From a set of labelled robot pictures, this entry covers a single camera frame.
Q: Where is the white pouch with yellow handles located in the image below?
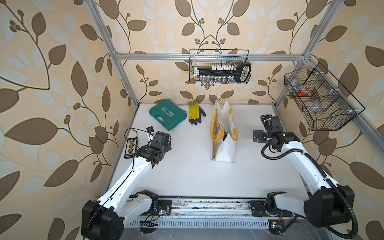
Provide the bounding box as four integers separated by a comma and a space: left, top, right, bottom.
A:
210, 101, 239, 163

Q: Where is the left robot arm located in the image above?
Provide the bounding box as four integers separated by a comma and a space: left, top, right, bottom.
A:
81, 132, 172, 240

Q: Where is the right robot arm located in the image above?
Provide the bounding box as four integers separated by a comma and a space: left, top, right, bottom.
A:
254, 115, 358, 231

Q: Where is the black drill bit holder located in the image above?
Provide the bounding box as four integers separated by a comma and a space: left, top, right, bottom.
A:
124, 137, 138, 159

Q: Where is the green plastic tool case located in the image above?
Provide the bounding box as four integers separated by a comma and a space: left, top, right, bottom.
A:
149, 99, 187, 131

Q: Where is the red item in basket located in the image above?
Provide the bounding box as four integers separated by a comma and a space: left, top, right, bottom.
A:
298, 88, 310, 97

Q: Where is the yellow grey work glove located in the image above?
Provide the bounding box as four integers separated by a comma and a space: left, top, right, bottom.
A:
188, 100, 206, 125

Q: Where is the black socket set holder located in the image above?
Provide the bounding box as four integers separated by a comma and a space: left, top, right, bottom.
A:
192, 62, 252, 84

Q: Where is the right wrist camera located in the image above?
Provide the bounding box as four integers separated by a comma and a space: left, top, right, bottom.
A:
261, 115, 284, 135

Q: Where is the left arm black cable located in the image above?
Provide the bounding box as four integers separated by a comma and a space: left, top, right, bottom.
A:
82, 127, 154, 240

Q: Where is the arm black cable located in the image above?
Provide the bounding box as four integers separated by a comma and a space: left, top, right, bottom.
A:
260, 137, 359, 240
82, 127, 154, 240

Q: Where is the right wire basket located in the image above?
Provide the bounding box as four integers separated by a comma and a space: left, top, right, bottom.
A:
284, 63, 366, 131

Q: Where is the wire basket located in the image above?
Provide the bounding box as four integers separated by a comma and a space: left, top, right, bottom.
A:
189, 49, 252, 84
284, 63, 366, 131

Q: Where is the aluminium frame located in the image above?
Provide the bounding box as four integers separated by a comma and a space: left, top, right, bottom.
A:
80, 0, 384, 240

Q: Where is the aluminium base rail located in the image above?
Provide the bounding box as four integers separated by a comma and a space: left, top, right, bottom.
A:
95, 197, 337, 229

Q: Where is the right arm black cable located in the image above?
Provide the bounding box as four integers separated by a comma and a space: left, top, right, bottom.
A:
260, 137, 359, 240

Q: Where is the centre wire basket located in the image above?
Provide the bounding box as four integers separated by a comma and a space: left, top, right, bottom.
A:
189, 49, 252, 84

